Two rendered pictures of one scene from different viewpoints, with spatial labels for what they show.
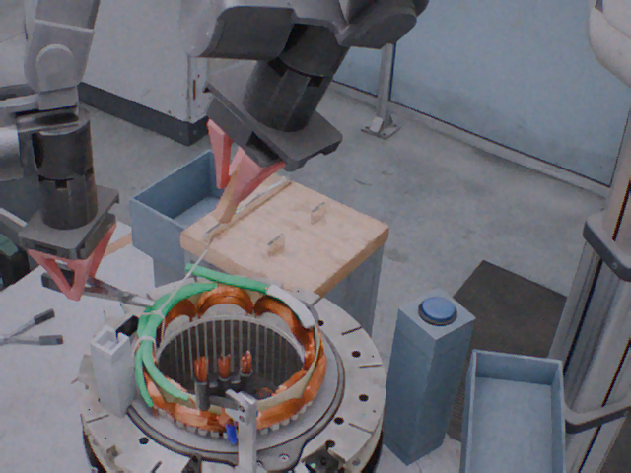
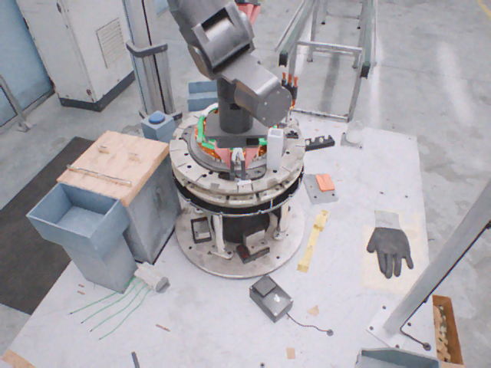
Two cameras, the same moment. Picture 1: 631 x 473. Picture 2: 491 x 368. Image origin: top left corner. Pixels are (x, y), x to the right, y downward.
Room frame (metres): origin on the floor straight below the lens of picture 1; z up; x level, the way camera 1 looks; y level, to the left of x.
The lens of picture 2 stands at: (0.74, 0.69, 1.59)
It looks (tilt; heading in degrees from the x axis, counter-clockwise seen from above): 45 degrees down; 255
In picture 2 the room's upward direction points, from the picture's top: straight up
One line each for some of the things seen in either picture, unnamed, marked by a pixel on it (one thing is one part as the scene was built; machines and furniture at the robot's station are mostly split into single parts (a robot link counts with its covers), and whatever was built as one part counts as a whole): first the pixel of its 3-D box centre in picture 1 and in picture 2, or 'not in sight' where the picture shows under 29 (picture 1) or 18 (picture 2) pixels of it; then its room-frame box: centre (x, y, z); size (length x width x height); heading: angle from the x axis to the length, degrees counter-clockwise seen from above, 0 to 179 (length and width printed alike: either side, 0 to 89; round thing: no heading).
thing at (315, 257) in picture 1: (285, 236); (116, 164); (0.90, 0.04, 1.05); 0.20 x 0.19 x 0.02; 57
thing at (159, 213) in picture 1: (199, 265); (95, 244); (0.99, 0.17, 0.92); 0.17 x 0.11 x 0.28; 147
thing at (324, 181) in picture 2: not in sight; (325, 182); (0.30, 0.00, 0.80); 0.07 x 0.05 x 0.01; 84
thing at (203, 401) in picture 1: (225, 389); (288, 88); (0.48, 0.07, 1.21); 0.04 x 0.04 x 0.03; 61
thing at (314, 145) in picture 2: not in sight; (314, 143); (0.25, -0.21, 0.79); 0.15 x 0.05 x 0.02; 2
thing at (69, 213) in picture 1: (67, 196); (235, 113); (0.64, 0.24, 1.28); 0.10 x 0.07 x 0.07; 167
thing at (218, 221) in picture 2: not in sight; (219, 228); (0.68, 0.18, 0.91); 0.02 x 0.02 x 0.21
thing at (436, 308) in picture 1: (438, 307); (156, 117); (0.80, -0.16, 1.04); 0.04 x 0.04 x 0.01
